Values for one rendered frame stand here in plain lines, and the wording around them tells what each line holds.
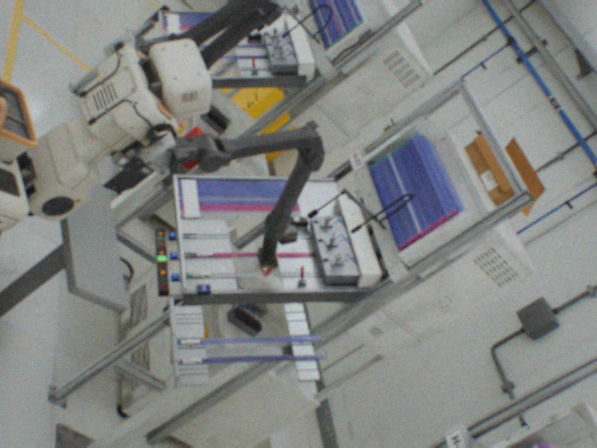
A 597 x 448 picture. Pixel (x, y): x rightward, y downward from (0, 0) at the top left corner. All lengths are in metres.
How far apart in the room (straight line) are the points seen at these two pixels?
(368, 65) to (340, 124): 0.38
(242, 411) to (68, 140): 1.51
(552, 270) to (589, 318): 0.38
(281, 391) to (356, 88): 1.66
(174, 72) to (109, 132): 0.27
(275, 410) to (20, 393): 1.08
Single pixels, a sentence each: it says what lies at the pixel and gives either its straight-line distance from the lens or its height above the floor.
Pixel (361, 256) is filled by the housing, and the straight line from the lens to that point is 3.24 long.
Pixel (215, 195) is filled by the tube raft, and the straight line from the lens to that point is 3.50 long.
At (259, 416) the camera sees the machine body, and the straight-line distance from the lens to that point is 3.73.
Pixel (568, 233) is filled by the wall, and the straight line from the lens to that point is 4.76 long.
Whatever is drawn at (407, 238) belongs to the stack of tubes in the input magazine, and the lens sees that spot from 3.14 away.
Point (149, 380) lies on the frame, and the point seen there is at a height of 0.32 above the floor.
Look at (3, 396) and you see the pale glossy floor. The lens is 3.29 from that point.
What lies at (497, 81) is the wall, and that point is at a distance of 5.75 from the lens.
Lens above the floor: 2.18
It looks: 19 degrees down
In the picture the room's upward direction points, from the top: 55 degrees clockwise
